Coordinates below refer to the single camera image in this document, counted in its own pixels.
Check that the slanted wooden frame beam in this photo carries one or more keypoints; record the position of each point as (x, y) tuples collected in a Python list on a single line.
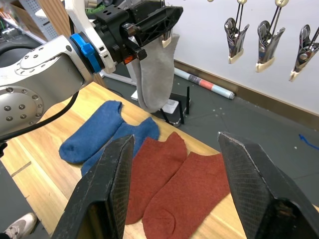
[(53, 16)]

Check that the red ankle sock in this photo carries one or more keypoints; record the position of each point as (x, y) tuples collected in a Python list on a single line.
[(189, 199), (157, 174)]

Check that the white pegboard panel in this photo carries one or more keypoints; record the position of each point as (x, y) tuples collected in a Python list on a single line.
[(47, 27)]

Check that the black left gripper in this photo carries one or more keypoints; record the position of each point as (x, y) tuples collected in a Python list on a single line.
[(112, 32)]

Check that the beige sneaker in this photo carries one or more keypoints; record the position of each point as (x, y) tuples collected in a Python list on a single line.
[(20, 226)]

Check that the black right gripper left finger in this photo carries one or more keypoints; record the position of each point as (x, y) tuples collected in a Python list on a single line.
[(104, 194)]

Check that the blue floor tape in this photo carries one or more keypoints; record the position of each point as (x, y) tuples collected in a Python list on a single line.
[(307, 142)]

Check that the black router with antennas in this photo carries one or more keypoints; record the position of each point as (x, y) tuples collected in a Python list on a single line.
[(174, 109)]

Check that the rolled paper poster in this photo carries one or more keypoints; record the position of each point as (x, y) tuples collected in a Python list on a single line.
[(204, 84)]

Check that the blue ankle sock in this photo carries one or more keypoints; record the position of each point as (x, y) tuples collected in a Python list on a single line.
[(92, 134), (135, 134)]

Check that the metal clip with cream tips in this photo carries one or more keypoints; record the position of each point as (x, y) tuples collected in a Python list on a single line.
[(302, 53), (234, 41), (268, 46)]

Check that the white desk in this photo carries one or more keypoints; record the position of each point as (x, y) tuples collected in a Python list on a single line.
[(117, 76)]

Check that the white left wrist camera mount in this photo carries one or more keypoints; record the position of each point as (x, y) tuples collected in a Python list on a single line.
[(82, 22)]

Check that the grey ankle sock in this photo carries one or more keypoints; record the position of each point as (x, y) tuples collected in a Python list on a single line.
[(154, 82)]

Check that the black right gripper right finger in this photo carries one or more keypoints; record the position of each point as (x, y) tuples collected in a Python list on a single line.
[(259, 199)]

